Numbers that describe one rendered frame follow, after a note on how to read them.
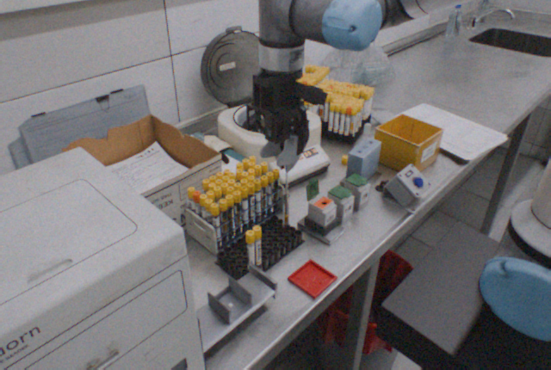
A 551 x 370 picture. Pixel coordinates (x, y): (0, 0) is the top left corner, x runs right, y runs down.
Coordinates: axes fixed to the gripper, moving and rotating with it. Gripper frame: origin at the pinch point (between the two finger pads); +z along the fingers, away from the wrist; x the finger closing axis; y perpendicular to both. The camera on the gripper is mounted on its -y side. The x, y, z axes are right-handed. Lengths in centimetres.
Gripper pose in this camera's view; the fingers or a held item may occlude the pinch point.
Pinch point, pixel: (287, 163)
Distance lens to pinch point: 82.4
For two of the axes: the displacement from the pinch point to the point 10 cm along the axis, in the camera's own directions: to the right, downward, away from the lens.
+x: 7.2, 3.7, -5.8
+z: 0.0, 8.5, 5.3
